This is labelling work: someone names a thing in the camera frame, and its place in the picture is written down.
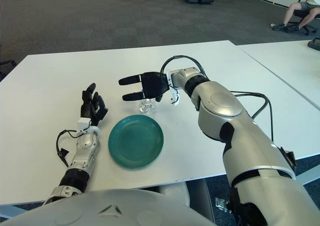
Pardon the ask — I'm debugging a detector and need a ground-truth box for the white table leg frame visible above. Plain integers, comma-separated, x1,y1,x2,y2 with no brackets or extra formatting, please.
276,158,320,186
0,201,48,213

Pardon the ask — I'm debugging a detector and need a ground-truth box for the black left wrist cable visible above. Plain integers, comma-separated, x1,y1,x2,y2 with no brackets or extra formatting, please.
55,129,83,168

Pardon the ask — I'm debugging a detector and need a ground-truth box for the seated person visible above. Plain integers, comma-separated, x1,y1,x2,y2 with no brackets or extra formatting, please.
272,0,320,33

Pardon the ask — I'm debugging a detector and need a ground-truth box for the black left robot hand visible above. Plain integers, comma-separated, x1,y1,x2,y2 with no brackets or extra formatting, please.
79,82,110,128

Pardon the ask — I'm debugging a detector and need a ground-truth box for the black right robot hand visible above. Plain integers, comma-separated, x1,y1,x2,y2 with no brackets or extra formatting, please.
118,71,171,103

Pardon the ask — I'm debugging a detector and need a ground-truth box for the seated person's black chair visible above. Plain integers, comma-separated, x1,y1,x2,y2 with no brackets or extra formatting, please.
284,0,318,36

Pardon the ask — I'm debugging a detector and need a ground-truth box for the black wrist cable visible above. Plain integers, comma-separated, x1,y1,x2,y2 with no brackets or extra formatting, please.
55,129,83,168
160,55,207,79

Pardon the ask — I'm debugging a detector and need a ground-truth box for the clear plastic piece on floor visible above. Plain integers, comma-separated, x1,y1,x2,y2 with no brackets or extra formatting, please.
214,197,231,213

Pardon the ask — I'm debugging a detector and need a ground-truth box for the grey robot torso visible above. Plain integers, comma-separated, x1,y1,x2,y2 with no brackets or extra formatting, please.
0,188,216,226

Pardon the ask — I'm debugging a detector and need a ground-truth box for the green round plate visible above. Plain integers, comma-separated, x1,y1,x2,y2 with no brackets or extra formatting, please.
107,114,165,170

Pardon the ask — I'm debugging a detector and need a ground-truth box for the grey robot thigh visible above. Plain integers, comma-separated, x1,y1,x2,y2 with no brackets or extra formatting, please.
154,179,216,223

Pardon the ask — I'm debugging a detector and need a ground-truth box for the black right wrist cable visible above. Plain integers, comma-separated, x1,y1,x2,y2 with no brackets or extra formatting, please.
160,55,207,79

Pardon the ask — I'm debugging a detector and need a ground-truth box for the black upper arm cable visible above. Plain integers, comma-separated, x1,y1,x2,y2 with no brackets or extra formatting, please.
232,92,275,141

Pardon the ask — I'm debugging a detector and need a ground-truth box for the clear plastic water bottle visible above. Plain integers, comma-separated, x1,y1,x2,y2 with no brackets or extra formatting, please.
138,98,157,114

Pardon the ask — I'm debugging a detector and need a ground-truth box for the black office chair with armrest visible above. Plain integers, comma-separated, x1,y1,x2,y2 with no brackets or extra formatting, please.
0,44,17,83

